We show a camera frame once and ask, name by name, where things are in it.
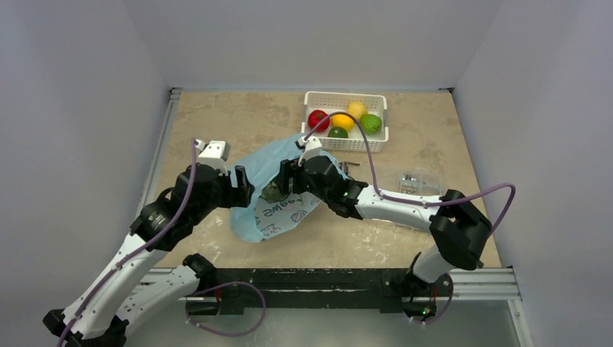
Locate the dark green fake broccoli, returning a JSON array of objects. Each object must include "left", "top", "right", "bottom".
[{"left": 260, "top": 181, "right": 288, "bottom": 203}]

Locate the blue printed plastic bag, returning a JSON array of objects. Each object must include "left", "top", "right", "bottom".
[{"left": 230, "top": 134, "right": 320, "bottom": 243}]

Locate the red fake apple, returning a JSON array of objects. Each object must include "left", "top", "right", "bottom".
[{"left": 307, "top": 109, "right": 330, "bottom": 133}]

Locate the yellow fake lemon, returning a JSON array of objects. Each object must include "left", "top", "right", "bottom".
[{"left": 330, "top": 114, "right": 355, "bottom": 132}]

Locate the bumpy light green fruit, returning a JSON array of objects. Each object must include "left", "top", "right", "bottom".
[{"left": 359, "top": 113, "right": 383, "bottom": 135}]

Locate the yellow fake fruit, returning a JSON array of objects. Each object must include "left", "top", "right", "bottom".
[{"left": 346, "top": 101, "right": 368, "bottom": 120}]

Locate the green fake fruit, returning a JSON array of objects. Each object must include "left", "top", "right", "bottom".
[{"left": 327, "top": 127, "right": 348, "bottom": 139}]

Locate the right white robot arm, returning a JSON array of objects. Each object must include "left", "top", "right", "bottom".
[{"left": 273, "top": 155, "right": 492, "bottom": 294}]

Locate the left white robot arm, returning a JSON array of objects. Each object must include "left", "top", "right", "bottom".
[{"left": 43, "top": 163, "right": 254, "bottom": 346}]

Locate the dark metal faucet tap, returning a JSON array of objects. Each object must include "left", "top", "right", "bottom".
[{"left": 339, "top": 161, "right": 361, "bottom": 174}]

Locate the white perforated plastic basket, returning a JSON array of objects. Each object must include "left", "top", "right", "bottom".
[{"left": 301, "top": 91, "right": 390, "bottom": 153}]

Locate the clear plastic screw box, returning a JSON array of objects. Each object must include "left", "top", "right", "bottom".
[{"left": 356, "top": 165, "right": 444, "bottom": 226}]

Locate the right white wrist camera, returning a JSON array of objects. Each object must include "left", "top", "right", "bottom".
[{"left": 295, "top": 135, "right": 322, "bottom": 167}]

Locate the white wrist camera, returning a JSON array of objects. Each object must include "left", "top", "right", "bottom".
[
  {"left": 195, "top": 140, "right": 231, "bottom": 176},
  {"left": 295, "top": 135, "right": 322, "bottom": 167}
]

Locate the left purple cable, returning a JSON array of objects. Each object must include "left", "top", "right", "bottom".
[{"left": 56, "top": 139, "right": 200, "bottom": 347}]

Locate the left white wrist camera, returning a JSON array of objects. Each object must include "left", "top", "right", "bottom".
[{"left": 195, "top": 140, "right": 231, "bottom": 176}]

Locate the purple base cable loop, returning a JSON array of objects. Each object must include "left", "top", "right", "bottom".
[{"left": 185, "top": 281, "right": 267, "bottom": 337}]

